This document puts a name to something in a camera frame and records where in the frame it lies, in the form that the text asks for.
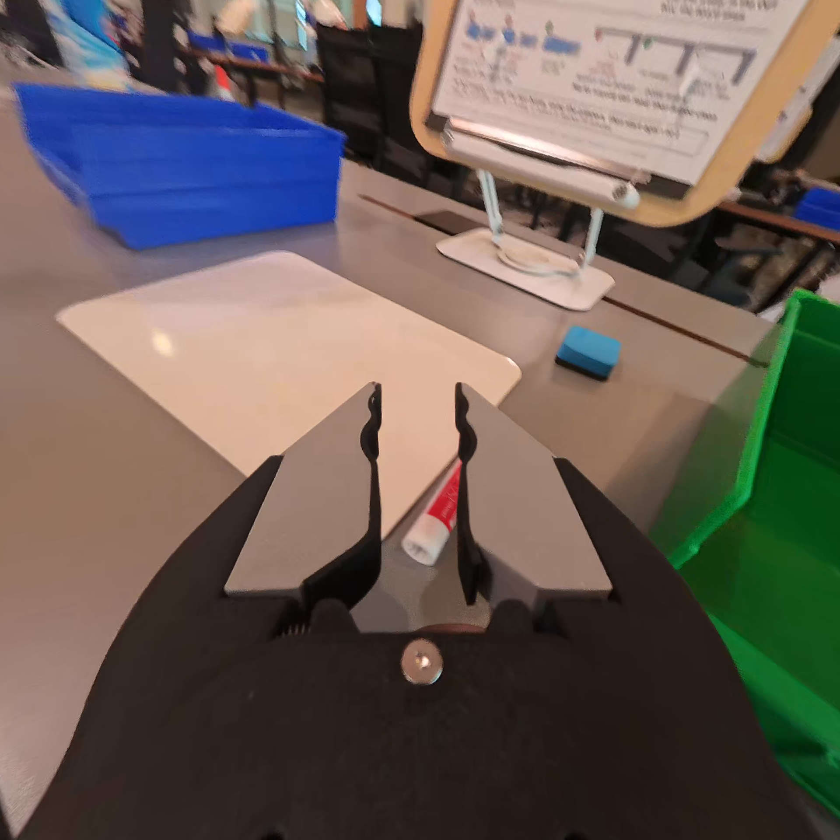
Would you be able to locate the blue whiteboard eraser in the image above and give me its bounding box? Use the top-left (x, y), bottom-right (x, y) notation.
top-left (554, 325), bottom-right (623, 383)

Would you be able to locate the printed instruction sheet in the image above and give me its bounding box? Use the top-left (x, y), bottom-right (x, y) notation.
top-left (430, 0), bottom-right (811, 188)

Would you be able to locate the black mesh office chair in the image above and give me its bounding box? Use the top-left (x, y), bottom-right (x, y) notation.
top-left (315, 23), bottom-right (424, 175)

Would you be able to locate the green plastic bin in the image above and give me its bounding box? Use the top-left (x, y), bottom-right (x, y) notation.
top-left (646, 289), bottom-right (840, 821)

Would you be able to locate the white blue wipes canister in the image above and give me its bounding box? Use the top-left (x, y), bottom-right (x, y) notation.
top-left (46, 0), bottom-right (129, 89)

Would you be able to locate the red dry erase marker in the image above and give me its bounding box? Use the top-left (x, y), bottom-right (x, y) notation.
top-left (400, 459), bottom-right (463, 567)

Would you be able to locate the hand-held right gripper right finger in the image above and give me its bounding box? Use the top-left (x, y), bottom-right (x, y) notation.
top-left (455, 382), bottom-right (614, 606)

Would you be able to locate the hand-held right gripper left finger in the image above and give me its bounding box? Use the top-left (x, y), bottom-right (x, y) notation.
top-left (224, 382), bottom-right (383, 608)

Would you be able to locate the small blue storage bin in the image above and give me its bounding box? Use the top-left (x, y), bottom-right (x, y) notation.
top-left (794, 187), bottom-right (840, 231)

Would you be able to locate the blue plastic bin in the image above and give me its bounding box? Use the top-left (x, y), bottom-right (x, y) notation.
top-left (13, 82), bottom-right (347, 250)

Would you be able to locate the instruction sheet on stand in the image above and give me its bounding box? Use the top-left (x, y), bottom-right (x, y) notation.
top-left (408, 0), bottom-right (834, 311)

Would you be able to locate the white whiteboard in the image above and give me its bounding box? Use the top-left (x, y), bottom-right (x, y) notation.
top-left (56, 249), bottom-right (522, 542)

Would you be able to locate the black desk cable cover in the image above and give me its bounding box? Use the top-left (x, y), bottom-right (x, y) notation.
top-left (413, 210), bottom-right (490, 237)

